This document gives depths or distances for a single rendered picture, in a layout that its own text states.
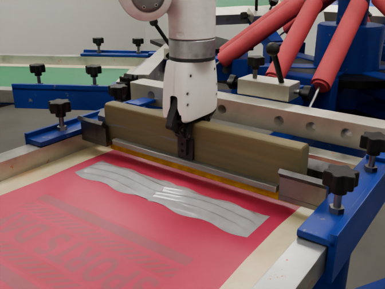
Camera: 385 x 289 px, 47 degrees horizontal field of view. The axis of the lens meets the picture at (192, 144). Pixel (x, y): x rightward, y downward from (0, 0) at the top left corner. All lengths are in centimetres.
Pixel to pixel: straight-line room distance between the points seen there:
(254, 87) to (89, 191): 43
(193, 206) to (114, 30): 533
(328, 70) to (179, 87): 51
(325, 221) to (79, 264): 31
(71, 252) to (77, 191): 17
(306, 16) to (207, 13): 62
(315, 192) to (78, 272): 34
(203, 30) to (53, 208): 36
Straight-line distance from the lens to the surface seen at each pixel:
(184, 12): 68
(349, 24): 122
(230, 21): 186
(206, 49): 69
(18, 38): 506
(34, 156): 86
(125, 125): 84
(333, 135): 87
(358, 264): 232
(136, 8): 62
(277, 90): 95
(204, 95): 72
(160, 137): 79
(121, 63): 178
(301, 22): 125
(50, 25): 528
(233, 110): 95
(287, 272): 51
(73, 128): 92
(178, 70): 69
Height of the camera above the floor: 129
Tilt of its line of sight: 21 degrees down
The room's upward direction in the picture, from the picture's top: straight up
